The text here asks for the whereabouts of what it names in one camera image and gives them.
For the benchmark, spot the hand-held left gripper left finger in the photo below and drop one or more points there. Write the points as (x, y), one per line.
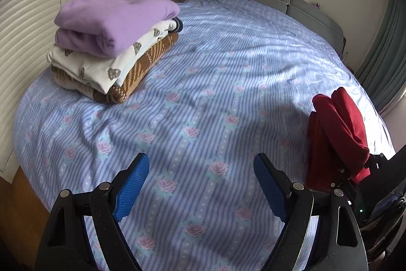
(131, 185)

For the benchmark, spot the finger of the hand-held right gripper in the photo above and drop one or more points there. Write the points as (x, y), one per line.
(377, 160)
(344, 178)

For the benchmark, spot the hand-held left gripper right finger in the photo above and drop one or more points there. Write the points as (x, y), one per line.
(269, 188)

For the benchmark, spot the red cartoon print sweater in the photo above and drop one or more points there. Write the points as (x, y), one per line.
(336, 131)

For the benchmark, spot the teal curtain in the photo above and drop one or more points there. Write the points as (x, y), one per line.
(387, 52)

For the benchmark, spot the folded brown checked garment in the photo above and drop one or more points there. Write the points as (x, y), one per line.
(142, 64)

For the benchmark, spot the blue striped floral bedsheet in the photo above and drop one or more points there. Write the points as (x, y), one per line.
(206, 83)

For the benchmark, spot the folded white printed garment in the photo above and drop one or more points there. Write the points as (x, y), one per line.
(95, 67)

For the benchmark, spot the folded purple garment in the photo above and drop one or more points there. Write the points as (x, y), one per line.
(111, 20)

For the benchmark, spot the small purple toy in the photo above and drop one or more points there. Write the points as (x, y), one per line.
(316, 5)

